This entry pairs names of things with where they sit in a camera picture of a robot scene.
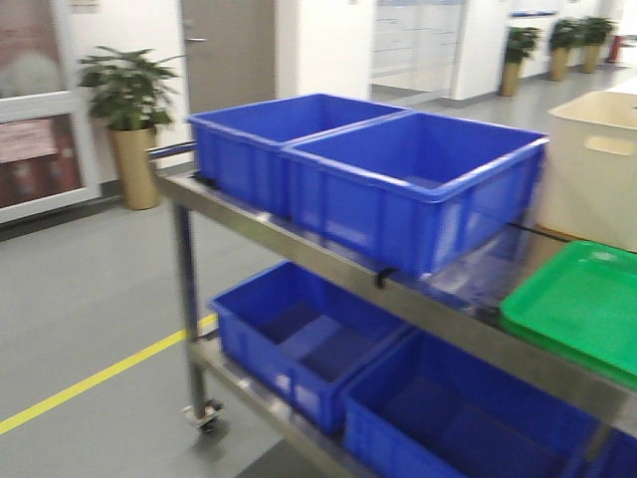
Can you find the blue bin cart top left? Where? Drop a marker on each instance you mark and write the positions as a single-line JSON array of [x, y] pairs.
[[238, 149]]

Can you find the steel trolley cart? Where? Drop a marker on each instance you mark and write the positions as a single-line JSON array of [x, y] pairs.
[[472, 329]]

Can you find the blue bin cart top right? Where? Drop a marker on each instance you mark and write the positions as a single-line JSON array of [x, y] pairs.
[[417, 191]]

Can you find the green plastic tray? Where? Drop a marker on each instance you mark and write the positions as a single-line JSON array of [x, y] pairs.
[[580, 305]]

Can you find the cream plastic basket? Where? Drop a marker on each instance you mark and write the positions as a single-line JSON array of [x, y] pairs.
[[588, 187]]

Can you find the potted plant gold pot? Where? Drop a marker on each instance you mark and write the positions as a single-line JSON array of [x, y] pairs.
[[131, 96]]

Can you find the blue bin cart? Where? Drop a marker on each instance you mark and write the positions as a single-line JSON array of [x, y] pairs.
[[427, 409], [238, 149], [417, 191], [304, 337]]

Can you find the blue bin cart lower left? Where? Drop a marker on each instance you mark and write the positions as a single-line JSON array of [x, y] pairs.
[[304, 337]]

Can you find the grey door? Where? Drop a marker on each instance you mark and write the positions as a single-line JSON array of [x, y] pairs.
[[229, 52]]

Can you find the blue bin cart lower right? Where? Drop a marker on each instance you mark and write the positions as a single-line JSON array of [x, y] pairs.
[[427, 409]]

